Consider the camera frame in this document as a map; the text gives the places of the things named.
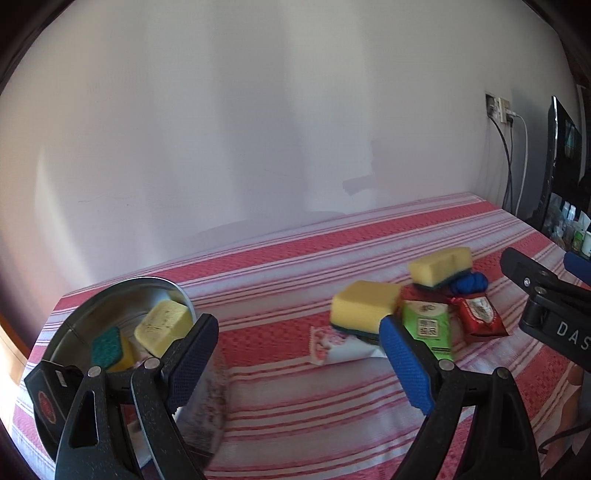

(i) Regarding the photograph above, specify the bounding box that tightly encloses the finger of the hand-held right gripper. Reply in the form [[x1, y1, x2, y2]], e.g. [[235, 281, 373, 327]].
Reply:
[[563, 251, 591, 282], [499, 247, 591, 303]]

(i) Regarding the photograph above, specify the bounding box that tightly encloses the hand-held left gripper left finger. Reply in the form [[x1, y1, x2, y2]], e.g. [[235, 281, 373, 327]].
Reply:
[[54, 313, 220, 480]]

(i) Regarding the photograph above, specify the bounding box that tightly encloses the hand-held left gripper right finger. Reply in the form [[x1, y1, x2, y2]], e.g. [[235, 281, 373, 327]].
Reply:
[[379, 315, 541, 480]]

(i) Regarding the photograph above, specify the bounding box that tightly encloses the green tissue packet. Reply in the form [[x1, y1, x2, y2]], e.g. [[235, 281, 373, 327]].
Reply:
[[401, 299, 454, 362]]

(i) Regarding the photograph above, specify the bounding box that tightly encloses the pale yellow sponge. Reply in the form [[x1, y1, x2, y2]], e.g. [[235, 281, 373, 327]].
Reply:
[[134, 300, 194, 358]]

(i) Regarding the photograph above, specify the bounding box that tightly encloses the blue yarn bundle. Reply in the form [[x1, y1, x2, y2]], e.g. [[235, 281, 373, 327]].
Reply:
[[448, 271, 489, 296]]

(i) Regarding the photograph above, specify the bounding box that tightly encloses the yellow sponge green scouring pad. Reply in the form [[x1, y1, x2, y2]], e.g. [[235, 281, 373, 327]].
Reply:
[[330, 280, 402, 344], [91, 327, 134, 372], [409, 246, 474, 291]]

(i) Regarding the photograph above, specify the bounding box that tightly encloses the pink floral packet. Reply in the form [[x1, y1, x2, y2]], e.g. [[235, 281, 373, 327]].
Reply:
[[308, 325, 386, 367]]

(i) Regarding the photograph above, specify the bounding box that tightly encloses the round metal tin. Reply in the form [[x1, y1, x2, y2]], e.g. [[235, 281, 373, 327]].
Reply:
[[23, 276, 229, 480]]

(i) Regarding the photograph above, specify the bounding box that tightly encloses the black box with red emblem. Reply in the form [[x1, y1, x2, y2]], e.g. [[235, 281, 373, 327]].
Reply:
[[23, 361, 79, 432]]

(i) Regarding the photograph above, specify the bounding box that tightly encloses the row of small bottles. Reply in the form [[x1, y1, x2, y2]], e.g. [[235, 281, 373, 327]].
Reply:
[[545, 194, 591, 259]]

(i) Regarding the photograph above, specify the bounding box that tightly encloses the red striped tablecloth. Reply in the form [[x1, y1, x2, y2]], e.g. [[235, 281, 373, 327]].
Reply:
[[11, 191, 591, 480]]

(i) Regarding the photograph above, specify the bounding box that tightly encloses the black cord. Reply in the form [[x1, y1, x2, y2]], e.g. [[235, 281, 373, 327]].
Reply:
[[538, 415, 591, 455]]

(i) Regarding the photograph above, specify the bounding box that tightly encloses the white cable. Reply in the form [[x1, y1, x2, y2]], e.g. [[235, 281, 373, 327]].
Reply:
[[505, 111, 528, 215]]

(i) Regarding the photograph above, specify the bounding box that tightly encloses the wall socket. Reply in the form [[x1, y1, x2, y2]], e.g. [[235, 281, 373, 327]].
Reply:
[[485, 92, 513, 124]]

